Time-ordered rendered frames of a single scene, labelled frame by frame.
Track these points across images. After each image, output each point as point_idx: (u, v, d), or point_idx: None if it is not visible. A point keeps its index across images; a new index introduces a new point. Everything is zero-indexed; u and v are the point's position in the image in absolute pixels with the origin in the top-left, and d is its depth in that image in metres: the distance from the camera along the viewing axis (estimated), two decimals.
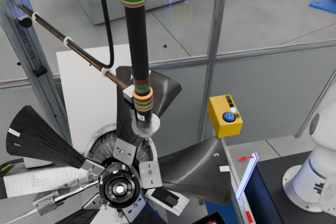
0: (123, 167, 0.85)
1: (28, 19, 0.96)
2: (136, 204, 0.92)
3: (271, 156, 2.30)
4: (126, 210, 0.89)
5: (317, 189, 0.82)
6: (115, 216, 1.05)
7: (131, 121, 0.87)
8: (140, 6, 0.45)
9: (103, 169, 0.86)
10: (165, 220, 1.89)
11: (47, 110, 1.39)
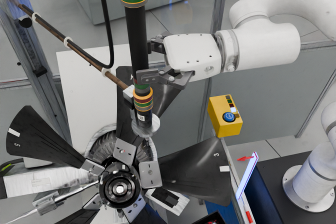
0: (123, 167, 0.85)
1: (28, 19, 0.97)
2: (136, 204, 0.92)
3: (271, 156, 2.30)
4: (126, 210, 0.89)
5: None
6: (115, 216, 1.05)
7: (131, 121, 0.87)
8: (140, 6, 0.45)
9: (103, 169, 0.86)
10: (165, 220, 1.89)
11: (47, 110, 1.39)
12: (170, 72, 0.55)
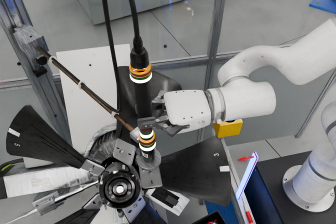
0: (123, 167, 0.85)
1: (44, 57, 1.09)
2: (136, 204, 0.92)
3: (271, 156, 2.30)
4: (126, 210, 0.89)
5: None
6: (115, 216, 1.05)
7: (131, 121, 0.87)
8: (146, 81, 0.58)
9: (103, 169, 0.86)
10: (165, 220, 1.89)
11: (47, 110, 1.39)
12: (166, 121, 0.68)
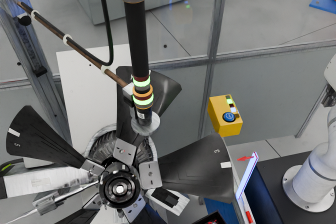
0: (123, 167, 0.85)
1: (27, 17, 0.96)
2: (136, 204, 0.92)
3: (271, 156, 2.30)
4: (126, 210, 0.89)
5: None
6: (115, 216, 1.05)
7: (131, 121, 0.87)
8: (140, 1, 0.45)
9: (103, 169, 0.86)
10: (165, 220, 1.89)
11: (47, 110, 1.39)
12: None
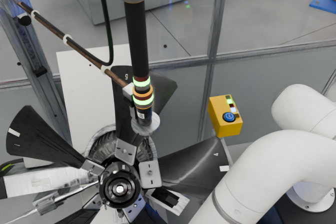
0: (140, 182, 0.86)
1: (27, 17, 0.96)
2: (99, 203, 0.90)
3: None
4: (94, 199, 0.87)
5: None
6: (115, 216, 1.05)
7: (180, 170, 0.92)
8: (140, 1, 0.45)
9: (131, 164, 0.87)
10: (165, 220, 1.89)
11: (47, 110, 1.39)
12: None
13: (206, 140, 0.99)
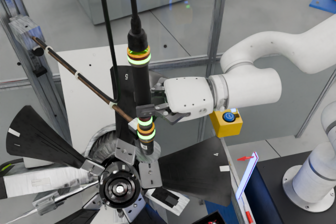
0: (140, 182, 0.86)
1: (40, 48, 1.06)
2: (99, 203, 0.90)
3: (271, 156, 2.30)
4: (94, 199, 0.87)
5: None
6: (115, 216, 1.05)
7: (180, 170, 0.92)
8: (144, 66, 0.55)
9: (131, 164, 0.87)
10: (165, 220, 1.89)
11: (47, 110, 1.39)
12: (166, 109, 0.65)
13: (206, 140, 0.99)
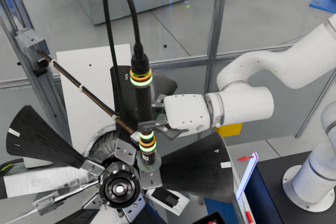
0: (140, 182, 0.86)
1: (45, 60, 1.10)
2: (99, 203, 0.90)
3: (271, 156, 2.30)
4: (94, 199, 0.87)
5: None
6: (115, 216, 1.05)
7: (180, 169, 0.91)
8: (146, 86, 0.59)
9: (131, 164, 0.87)
10: (165, 220, 1.89)
11: (47, 110, 1.39)
12: (165, 125, 0.69)
13: (206, 137, 0.97)
